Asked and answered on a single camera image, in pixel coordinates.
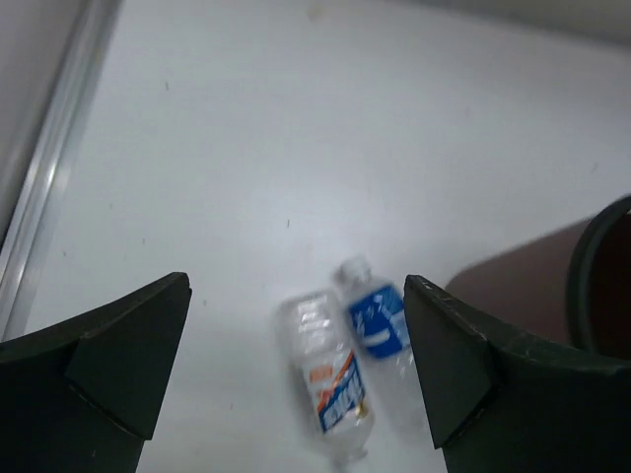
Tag clear bottle orange blue label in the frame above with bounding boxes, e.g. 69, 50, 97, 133
277, 290, 375, 468

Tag brown plastic bin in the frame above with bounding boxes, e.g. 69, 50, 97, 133
446, 196, 630, 360

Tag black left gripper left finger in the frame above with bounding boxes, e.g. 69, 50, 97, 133
1, 272, 192, 472

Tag left aluminium frame rail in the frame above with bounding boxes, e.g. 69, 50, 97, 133
1, 1, 121, 341

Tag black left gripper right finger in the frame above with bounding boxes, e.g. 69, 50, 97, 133
404, 275, 630, 472

